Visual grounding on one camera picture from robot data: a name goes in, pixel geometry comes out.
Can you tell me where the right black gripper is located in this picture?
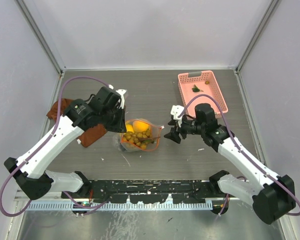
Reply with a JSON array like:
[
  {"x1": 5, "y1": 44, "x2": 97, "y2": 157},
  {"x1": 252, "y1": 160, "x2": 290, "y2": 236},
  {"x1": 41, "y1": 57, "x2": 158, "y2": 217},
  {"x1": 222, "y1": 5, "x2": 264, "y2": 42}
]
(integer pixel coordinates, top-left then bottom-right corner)
[{"x1": 164, "y1": 114, "x2": 205, "y2": 144}]

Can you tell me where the orange peach toy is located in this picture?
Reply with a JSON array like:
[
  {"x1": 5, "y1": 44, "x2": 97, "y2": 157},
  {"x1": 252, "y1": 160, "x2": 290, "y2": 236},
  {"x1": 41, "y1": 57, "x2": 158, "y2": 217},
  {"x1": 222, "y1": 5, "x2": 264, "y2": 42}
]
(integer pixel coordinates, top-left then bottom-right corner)
[{"x1": 132, "y1": 120, "x2": 150, "y2": 133}]

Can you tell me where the clear orange-zip bag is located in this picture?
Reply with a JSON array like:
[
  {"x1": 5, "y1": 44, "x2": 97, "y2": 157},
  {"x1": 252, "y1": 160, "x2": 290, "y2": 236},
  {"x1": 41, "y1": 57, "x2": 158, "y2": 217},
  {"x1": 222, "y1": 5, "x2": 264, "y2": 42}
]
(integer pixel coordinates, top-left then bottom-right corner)
[{"x1": 113, "y1": 118, "x2": 164, "y2": 153}]

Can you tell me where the brown longan bunch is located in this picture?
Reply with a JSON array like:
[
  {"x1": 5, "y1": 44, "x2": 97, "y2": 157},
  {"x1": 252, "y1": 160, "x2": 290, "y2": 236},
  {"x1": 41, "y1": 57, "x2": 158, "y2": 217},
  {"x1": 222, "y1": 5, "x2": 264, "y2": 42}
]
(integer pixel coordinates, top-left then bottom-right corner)
[{"x1": 120, "y1": 129, "x2": 160, "y2": 152}]

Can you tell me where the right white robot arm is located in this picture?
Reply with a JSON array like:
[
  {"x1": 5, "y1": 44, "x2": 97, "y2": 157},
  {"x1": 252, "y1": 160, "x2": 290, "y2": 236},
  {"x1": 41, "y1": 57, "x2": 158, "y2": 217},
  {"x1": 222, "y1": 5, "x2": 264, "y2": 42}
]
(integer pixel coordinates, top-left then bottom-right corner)
[{"x1": 164, "y1": 103, "x2": 296, "y2": 225}]

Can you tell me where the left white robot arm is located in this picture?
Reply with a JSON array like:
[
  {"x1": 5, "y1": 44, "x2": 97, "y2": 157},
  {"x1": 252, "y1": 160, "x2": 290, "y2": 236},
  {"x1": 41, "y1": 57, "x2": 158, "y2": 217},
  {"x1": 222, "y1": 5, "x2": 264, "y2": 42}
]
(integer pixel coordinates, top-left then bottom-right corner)
[{"x1": 4, "y1": 86, "x2": 127, "y2": 201}]

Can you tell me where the brown cloth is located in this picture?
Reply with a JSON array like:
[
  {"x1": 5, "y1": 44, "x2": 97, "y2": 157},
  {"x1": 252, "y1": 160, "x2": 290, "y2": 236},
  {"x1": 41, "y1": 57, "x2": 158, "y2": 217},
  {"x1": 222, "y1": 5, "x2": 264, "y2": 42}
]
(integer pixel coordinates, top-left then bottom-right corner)
[{"x1": 46, "y1": 98, "x2": 107, "y2": 149}]

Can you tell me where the loose green leaf sprig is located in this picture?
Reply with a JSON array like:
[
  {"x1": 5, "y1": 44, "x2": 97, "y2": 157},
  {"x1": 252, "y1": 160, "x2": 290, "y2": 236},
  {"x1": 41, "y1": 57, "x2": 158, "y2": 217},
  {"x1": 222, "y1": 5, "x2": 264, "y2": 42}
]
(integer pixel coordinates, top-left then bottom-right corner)
[{"x1": 191, "y1": 84, "x2": 204, "y2": 93}]

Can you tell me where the pink plastic basket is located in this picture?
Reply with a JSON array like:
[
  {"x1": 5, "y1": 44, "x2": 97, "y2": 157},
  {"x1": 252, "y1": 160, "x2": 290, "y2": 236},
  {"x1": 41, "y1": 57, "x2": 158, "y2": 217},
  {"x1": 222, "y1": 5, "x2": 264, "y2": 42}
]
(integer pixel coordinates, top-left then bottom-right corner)
[{"x1": 178, "y1": 70, "x2": 228, "y2": 118}]

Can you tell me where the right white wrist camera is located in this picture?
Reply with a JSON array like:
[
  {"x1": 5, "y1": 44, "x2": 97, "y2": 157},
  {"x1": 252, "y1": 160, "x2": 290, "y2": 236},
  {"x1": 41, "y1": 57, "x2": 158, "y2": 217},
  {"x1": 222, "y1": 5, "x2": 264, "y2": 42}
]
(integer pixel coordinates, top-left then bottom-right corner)
[{"x1": 170, "y1": 105, "x2": 185, "y2": 127}]

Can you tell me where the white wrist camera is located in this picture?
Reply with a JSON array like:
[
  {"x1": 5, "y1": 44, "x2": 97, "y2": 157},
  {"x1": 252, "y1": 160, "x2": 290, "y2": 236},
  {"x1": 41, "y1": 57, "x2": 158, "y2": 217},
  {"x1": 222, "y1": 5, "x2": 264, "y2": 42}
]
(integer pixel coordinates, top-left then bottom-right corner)
[
  {"x1": 170, "y1": 105, "x2": 185, "y2": 127},
  {"x1": 108, "y1": 84, "x2": 128, "y2": 109}
]

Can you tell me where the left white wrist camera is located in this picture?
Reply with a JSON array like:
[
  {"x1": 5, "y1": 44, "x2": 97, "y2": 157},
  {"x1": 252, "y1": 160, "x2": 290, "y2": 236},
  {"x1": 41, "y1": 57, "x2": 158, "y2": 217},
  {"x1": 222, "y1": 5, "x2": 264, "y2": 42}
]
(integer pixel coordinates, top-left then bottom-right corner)
[{"x1": 108, "y1": 84, "x2": 128, "y2": 109}]

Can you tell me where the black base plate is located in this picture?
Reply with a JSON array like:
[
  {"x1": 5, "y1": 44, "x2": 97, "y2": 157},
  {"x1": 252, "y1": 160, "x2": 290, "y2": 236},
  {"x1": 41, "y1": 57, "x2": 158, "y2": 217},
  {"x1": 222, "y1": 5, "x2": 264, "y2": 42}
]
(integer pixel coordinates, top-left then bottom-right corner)
[{"x1": 69, "y1": 180, "x2": 226, "y2": 204}]

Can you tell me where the slotted cable duct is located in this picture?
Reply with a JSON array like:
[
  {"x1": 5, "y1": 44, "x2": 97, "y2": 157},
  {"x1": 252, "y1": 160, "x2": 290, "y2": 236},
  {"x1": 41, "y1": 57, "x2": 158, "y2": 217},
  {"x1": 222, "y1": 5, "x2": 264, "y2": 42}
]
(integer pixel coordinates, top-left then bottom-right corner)
[{"x1": 27, "y1": 200, "x2": 213, "y2": 211}]

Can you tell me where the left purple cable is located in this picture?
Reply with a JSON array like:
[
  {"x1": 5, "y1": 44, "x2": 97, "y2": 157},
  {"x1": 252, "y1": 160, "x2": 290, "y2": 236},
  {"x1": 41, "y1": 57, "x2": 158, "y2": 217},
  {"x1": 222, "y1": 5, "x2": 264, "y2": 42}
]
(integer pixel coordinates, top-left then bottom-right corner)
[{"x1": 0, "y1": 76, "x2": 115, "y2": 217}]

